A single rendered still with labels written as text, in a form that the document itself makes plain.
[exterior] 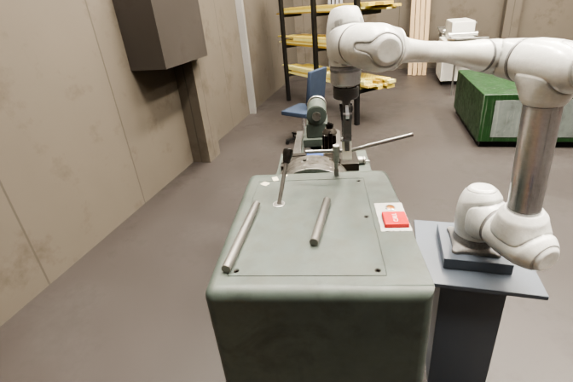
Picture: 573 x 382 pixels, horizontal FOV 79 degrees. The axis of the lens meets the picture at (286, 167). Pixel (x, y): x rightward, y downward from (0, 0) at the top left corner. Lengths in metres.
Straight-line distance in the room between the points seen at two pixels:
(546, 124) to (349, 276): 0.77
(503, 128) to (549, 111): 3.60
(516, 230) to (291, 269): 0.85
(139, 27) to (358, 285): 3.28
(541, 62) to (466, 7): 8.69
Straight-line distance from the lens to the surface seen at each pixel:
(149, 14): 3.63
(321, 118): 2.42
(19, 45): 3.12
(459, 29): 7.84
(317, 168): 1.28
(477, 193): 1.54
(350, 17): 1.00
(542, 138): 1.28
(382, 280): 0.79
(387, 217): 0.95
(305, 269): 0.81
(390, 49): 0.84
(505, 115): 4.80
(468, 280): 1.61
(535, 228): 1.41
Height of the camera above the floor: 1.79
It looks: 25 degrees down
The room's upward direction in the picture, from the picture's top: 5 degrees counter-clockwise
